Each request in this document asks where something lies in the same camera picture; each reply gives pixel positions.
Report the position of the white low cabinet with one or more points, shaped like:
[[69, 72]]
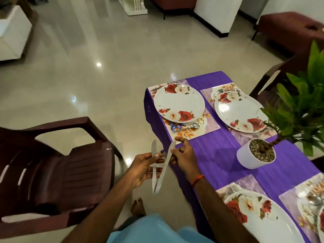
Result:
[[15, 32]]

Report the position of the red wrist thread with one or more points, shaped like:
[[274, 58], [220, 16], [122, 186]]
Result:
[[197, 179]]

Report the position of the person's left hand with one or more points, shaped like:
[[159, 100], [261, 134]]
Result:
[[141, 170]]

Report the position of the red-brown sofa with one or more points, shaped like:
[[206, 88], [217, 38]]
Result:
[[288, 30]]

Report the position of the person's right forearm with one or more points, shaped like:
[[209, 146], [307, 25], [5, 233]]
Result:
[[225, 215]]

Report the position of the steel table knife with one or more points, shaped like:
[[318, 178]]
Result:
[[154, 185]]

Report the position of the steel spoon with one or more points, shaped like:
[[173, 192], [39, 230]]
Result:
[[220, 92], [188, 128]]

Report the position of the white floral plate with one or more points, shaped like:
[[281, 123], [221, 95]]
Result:
[[273, 225], [240, 111], [321, 222], [179, 101]]

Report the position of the brown armchair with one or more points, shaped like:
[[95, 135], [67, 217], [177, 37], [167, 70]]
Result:
[[174, 3]]

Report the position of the person's left forearm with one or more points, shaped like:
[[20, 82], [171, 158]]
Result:
[[98, 215]]

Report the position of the white small table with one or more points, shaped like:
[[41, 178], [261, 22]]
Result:
[[132, 6]]

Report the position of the person's teal t-shirt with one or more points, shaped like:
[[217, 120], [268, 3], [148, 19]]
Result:
[[152, 231]]

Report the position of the purple tablecloth table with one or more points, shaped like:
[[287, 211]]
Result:
[[217, 154]]

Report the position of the steel cutlery piece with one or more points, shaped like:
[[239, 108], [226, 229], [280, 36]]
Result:
[[314, 199]]

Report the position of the bundle of steel knives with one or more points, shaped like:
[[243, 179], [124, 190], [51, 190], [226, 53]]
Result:
[[162, 179]]

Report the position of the person's left foot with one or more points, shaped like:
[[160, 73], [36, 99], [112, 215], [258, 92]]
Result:
[[137, 206]]

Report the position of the person's right hand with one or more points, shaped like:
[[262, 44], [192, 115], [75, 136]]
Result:
[[185, 160]]

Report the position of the green plant in white pot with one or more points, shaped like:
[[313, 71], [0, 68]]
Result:
[[245, 159]]

